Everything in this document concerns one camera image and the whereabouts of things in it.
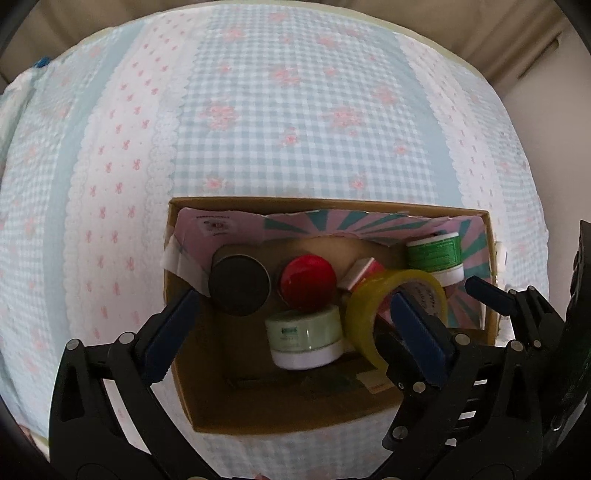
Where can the blue patterned cloth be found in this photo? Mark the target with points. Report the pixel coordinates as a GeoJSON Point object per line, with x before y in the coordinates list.
{"type": "Point", "coordinates": [43, 61]}

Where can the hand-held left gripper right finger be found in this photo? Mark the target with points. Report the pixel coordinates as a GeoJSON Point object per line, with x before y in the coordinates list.
{"type": "Point", "coordinates": [422, 341]}

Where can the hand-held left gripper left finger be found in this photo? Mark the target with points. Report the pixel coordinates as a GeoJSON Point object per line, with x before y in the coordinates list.
{"type": "Point", "coordinates": [168, 332]}

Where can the green label white jar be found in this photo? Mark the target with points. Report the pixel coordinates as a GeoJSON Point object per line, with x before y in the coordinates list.
{"type": "Point", "coordinates": [434, 254]}

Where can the checked floral bed sheet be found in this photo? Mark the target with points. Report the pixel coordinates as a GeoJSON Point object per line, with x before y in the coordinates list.
{"type": "Point", "coordinates": [286, 115]}

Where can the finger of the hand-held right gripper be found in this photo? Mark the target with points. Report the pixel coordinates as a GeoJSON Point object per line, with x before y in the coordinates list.
{"type": "Point", "coordinates": [387, 346]}
{"type": "Point", "coordinates": [501, 300]}

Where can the pale green cream jar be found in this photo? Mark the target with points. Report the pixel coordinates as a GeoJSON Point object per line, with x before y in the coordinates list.
{"type": "Point", "coordinates": [304, 339]}

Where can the cardboard box with pink lining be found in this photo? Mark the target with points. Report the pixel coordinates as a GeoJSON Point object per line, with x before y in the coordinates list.
{"type": "Point", "coordinates": [286, 406]}

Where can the small white pink box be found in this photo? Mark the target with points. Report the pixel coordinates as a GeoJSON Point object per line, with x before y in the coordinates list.
{"type": "Point", "coordinates": [361, 273]}

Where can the yellow tape roll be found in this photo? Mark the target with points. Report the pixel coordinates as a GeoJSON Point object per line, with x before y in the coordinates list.
{"type": "Point", "coordinates": [364, 304]}

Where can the red lid jar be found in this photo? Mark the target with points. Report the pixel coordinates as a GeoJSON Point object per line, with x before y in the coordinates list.
{"type": "Point", "coordinates": [308, 281]}

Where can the black lid jar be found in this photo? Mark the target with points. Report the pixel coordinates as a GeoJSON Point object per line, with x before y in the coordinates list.
{"type": "Point", "coordinates": [238, 286]}

